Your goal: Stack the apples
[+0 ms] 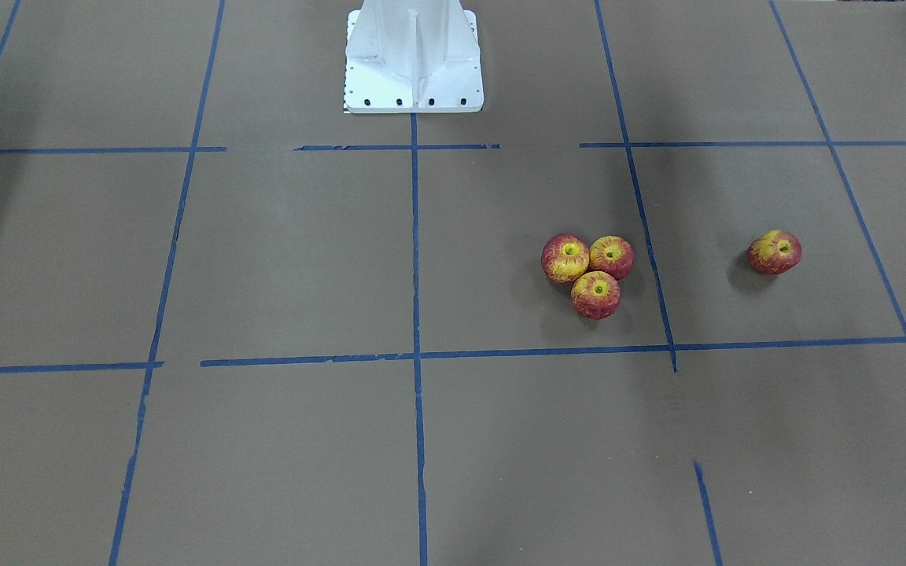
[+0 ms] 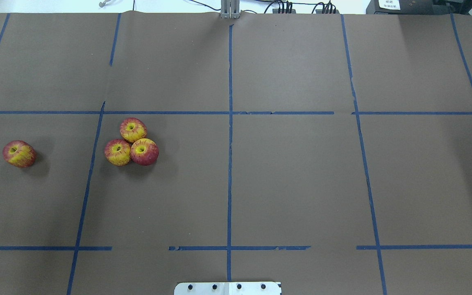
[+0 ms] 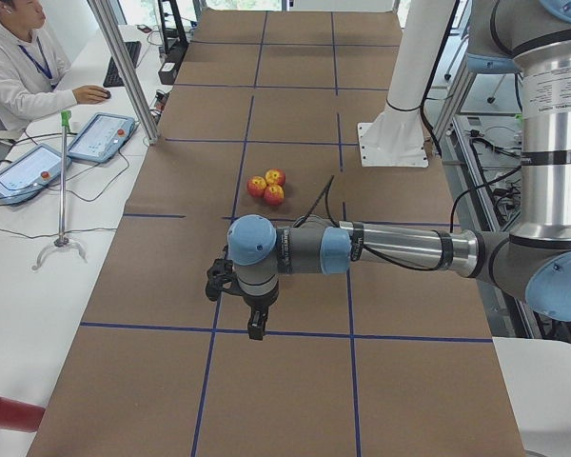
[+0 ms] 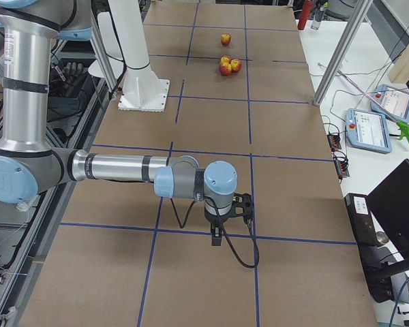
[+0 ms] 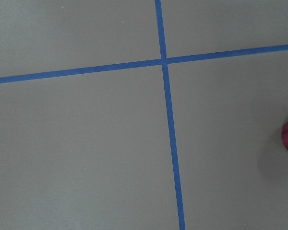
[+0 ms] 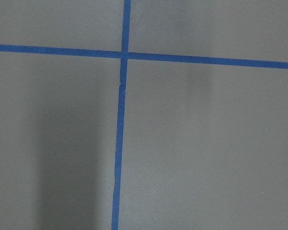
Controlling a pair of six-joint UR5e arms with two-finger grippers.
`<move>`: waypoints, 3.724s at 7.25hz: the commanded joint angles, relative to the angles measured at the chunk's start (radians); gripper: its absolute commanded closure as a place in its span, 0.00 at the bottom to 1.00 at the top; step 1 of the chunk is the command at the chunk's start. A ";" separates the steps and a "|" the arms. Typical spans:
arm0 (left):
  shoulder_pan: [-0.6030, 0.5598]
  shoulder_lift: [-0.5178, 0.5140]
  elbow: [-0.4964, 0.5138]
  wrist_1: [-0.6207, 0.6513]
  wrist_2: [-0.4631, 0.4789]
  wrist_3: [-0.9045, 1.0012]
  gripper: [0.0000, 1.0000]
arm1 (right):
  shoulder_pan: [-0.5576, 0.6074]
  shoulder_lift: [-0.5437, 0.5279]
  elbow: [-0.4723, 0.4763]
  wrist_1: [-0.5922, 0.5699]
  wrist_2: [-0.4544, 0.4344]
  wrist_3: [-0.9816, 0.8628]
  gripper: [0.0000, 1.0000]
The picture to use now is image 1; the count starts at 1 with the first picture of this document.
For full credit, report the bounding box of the lone red yellow apple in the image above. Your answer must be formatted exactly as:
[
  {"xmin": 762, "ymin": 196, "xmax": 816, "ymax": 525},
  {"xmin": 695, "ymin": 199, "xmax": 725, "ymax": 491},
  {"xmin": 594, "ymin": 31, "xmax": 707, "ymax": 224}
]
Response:
[{"xmin": 747, "ymin": 230, "xmax": 803, "ymax": 276}]

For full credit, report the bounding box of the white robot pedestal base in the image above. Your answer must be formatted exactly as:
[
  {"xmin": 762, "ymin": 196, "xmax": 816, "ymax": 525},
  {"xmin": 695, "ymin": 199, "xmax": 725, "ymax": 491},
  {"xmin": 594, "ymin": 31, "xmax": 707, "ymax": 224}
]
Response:
[{"xmin": 343, "ymin": 1, "xmax": 485, "ymax": 114}]

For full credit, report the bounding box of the red yellow apple near pedestal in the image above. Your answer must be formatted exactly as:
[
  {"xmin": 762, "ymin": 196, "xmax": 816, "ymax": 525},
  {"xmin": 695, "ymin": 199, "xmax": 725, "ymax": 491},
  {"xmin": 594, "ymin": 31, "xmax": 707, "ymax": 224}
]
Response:
[{"xmin": 540, "ymin": 233, "xmax": 590, "ymax": 284}]

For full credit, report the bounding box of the red yellow apple far front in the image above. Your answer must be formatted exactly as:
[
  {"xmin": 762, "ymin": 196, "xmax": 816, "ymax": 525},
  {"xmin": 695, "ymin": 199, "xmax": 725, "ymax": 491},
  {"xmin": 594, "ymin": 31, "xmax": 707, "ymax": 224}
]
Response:
[{"xmin": 569, "ymin": 271, "xmax": 621, "ymax": 320}]

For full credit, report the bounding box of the red yellow apple beside tape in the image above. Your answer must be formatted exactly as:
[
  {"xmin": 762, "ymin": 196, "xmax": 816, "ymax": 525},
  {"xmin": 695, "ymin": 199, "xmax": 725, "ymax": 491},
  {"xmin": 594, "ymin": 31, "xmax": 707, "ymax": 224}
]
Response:
[{"xmin": 588, "ymin": 235, "xmax": 634, "ymax": 281}]

